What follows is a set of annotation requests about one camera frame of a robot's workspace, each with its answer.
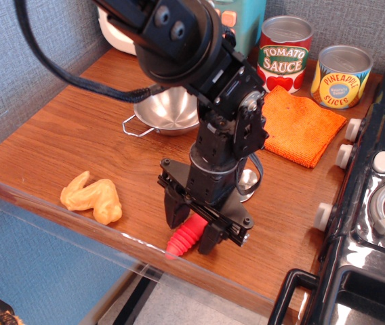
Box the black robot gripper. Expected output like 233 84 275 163
158 146 254 255

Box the red handled metal spoon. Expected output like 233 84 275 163
165 169 258 259

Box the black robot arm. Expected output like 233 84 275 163
98 1 268 255

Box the silver metal pan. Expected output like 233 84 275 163
122 87 199 138

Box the teal toy microwave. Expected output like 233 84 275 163
98 0 267 56

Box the plastic chicken wing toy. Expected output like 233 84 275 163
60 171 123 225

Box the white stove knob lower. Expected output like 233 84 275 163
313 202 333 232

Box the white stove knob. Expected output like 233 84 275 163
335 144 353 169
313 202 333 232
345 118 363 142

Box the orange folded cloth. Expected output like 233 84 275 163
262 86 346 169

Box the clear acrylic table guard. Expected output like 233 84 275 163
0 182 307 324

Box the white stove knob middle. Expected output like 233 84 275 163
335 144 353 169

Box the black toy stove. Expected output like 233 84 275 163
277 72 385 324

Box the white stove knob upper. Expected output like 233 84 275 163
345 118 363 142

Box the tomato sauce can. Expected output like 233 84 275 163
257 16 313 93

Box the pineapple slices can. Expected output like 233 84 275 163
310 45 373 109

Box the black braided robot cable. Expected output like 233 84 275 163
13 0 166 104

